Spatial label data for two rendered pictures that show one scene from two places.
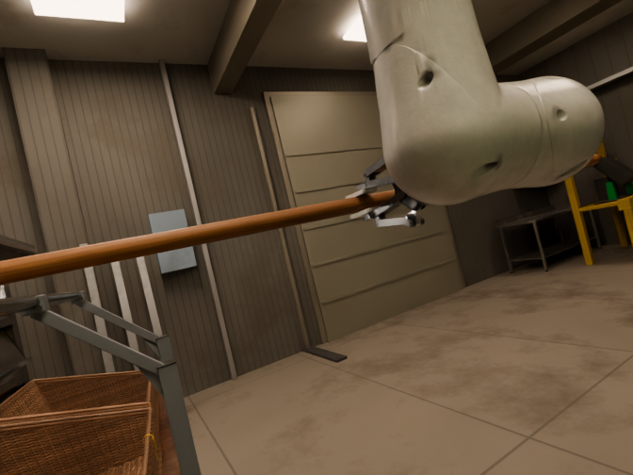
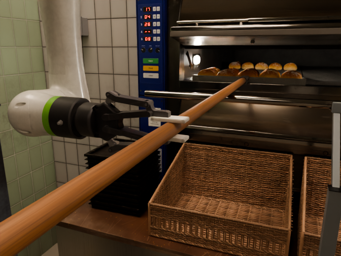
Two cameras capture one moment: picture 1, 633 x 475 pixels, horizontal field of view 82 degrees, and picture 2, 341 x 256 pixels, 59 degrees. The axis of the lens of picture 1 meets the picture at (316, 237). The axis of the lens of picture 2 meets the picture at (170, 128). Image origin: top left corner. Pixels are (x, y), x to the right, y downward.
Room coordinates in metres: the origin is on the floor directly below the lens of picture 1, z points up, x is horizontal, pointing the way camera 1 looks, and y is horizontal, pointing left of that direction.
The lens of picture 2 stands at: (1.11, -0.50, 1.35)
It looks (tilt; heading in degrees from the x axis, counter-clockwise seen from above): 15 degrees down; 136
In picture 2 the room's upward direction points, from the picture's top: straight up
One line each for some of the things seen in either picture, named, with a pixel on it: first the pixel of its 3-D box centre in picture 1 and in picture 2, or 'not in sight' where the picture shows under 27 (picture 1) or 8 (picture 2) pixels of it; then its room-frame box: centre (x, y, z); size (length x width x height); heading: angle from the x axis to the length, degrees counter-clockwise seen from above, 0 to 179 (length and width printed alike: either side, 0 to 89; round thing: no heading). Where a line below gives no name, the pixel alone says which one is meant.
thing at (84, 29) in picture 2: not in sight; (76, 26); (-0.55, 0.36, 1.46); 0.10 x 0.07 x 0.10; 25
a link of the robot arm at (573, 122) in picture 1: (519, 139); (41, 113); (0.39, -0.23, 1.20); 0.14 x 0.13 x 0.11; 25
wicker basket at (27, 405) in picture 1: (88, 408); not in sight; (1.47, 1.04, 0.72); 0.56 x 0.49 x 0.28; 24
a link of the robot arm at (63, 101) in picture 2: not in sight; (75, 117); (0.48, -0.20, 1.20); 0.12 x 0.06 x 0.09; 115
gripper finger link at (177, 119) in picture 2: (361, 193); (170, 119); (0.69, -0.10, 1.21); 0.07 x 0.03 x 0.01; 25
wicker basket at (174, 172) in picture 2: not in sight; (225, 192); (0.38, 0.54, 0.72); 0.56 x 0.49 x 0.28; 26
